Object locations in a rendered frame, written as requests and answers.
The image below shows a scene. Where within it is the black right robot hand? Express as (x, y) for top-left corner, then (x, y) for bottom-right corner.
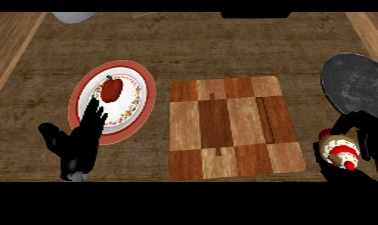
(311, 110), (378, 183)

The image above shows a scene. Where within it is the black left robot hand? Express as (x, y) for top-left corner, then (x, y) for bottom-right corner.
(36, 97), (109, 182)

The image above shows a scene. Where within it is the red and white cupcake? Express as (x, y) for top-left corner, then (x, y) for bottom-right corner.
(315, 128), (361, 172)

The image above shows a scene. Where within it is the checkered wooden cutting board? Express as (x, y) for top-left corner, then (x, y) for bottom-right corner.
(166, 75), (306, 182)

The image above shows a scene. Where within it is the dark grey pan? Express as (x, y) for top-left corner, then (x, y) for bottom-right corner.
(320, 52), (378, 117)

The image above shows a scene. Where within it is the red round placemat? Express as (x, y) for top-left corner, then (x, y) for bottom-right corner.
(66, 59), (157, 146)

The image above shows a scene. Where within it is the white floral plate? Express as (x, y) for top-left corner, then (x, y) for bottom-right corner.
(76, 66), (147, 135)

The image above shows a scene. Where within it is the red bell pepper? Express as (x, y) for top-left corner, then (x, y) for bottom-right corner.
(98, 75), (123, 104)

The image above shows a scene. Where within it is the pale grey round object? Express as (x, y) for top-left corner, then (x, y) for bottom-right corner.
(50, 11), (97, 25)

